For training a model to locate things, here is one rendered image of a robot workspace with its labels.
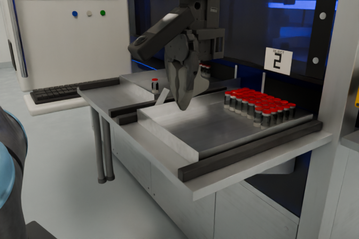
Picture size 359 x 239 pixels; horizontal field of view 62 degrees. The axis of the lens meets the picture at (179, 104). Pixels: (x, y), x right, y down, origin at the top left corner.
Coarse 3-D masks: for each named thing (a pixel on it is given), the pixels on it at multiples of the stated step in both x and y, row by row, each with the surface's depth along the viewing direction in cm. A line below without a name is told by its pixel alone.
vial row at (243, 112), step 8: (232, 96) 81; (240, 96) 80; (224, 104) 84; (232, 104) 81; (240, 104) 79; (248, 104) 76; (256, 104) 74; (240, 112) 80; (248, 112) 76; (272, 112) 70; (272, 120) 70
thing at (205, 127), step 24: (216, 96) 87; (144, 120) 72; (168, 120) 76; (192, 120) 76; (216, 120) 76; (240, 120) 76; (168, 144) 63; (192, 144) 64; (216, 144) 64; (240, 144) 60
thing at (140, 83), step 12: (144, 72) 111; (156, 72) 113; (120, 84) 107; (132, 84) 97; (144, 84) 106; (168, 84) 106; (216, 84) 98; (228, 84) 100; (144, 96) 91; (156, 96) 86; (168, 96) 88
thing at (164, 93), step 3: (165, 90) 83; (168, 90) 82; (162, 93) 83; (165, 93) 82; (168, 93) 81; (162, 96) 82; (165, 96) 82; (159, 99) 83; (162, 99) 82; (165, 99) 81; (156, 102) 83; (159, 102) 82; (162, 102) 81
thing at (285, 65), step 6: (270, 48) 80; (270, 54) 80; (282, 54) 77; (288, 54) 75; (270, 60) 80; (282, 60) 77; (288, 60) 75; (264, 66) 82; (270, 66) 81; (282, 66) 77; (288, 66) 76; (282, 72) 78; (288, 72) 76
